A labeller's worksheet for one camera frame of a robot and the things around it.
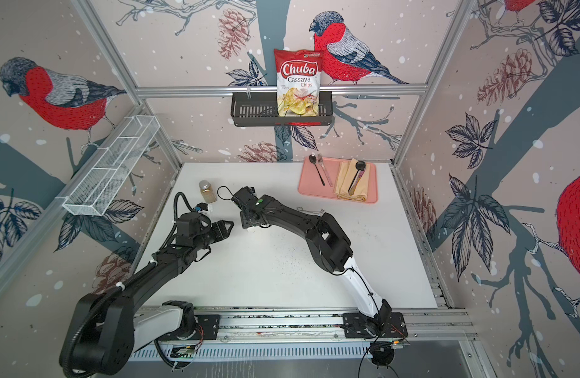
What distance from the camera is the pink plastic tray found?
3.62 ft

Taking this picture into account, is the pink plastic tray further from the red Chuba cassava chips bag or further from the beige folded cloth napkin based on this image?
the red Chuba cassava chips bag

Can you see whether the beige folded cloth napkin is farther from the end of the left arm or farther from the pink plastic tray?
the end of the left arm

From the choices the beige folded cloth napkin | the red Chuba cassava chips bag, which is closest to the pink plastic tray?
the beige folded cloth napkin

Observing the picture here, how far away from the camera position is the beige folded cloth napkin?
109 cm

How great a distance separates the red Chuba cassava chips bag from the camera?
85 centimetres
